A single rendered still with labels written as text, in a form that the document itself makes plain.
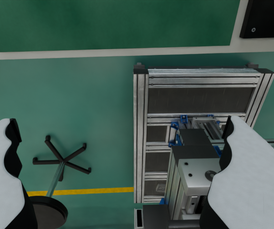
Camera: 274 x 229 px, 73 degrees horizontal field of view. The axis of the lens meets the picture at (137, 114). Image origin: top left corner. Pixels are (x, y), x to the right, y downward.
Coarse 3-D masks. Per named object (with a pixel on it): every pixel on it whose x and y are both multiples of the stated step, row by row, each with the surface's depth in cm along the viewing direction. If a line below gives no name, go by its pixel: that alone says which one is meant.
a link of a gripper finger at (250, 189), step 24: (240, 120) 10; (240, 144) 8; (264, 144) 8; (240, 168) 7; (264, 168) 7; (216, 192) 6; (240, 192) 6; (264, 192) 6; (216, 216) 6; (240, 216) 6; (264, 216) 6
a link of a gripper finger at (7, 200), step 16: (0, 128) 9; (16, 128) 10; (0, 144) 8; (16, 144) 10; (0, 160) 7; (16, 160) 9; (0, 176) 7; (16, 176) 8; (0, 192) 6; (16, 192) 6; (0, 208) 6; (16, 208) 6; (32, 208) 7; (0, 224) 5; (16, 224) 6; (32, 224) 6
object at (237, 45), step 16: (240, 0) 44; (240, 16) 46; (144, 48) 49; (160, 48) 49; (176, 48) 49; (192, 48) 49; (208, 48) 49; (224, 48) 50; (240, 48) 50; (256, 48) 50; (272, 48) 50
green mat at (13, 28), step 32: (0, 0) 42; (32, 0) 42; (64, 0) 42; (96, 0) 43; (128, 0) 43; (160, 0) 43; (192, 0) 43; (224, 0) 44; (0, 32) 46; (32, 32) 46; (64, 32) 46; (96, 32) 46; (128, 32) 47; (160, 32) 47; (192, 32) 47; (224, 32) 47
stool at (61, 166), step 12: (48, 144) 152; (84, 144) 158; (60, 156) 160; (72, 156) 160; (60, 168) 156; (60, 180) 176; (48, 192) 136; (36, 204) 114; (48, 204) 116; (60, 204) 121; (36, 216) 121; (48, 216) 121; (60, 216) 122; (48, 228) 129
